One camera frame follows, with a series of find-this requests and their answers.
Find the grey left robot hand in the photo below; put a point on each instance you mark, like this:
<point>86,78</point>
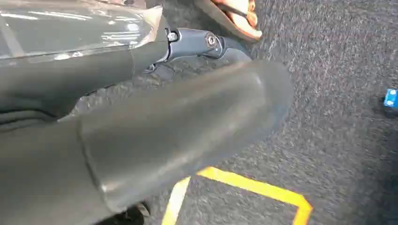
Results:
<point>174,130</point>

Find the black robot foot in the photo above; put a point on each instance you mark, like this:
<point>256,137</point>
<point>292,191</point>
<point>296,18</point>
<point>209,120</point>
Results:
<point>124,217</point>

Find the yellow floor tape square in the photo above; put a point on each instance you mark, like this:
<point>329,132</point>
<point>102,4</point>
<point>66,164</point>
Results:
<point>258,187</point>

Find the person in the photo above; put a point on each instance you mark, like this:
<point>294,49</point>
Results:
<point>242,21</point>

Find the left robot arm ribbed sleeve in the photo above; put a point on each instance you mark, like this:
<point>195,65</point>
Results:
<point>18,116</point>

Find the blue plastic piece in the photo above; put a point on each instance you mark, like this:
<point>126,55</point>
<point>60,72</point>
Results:
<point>391,98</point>

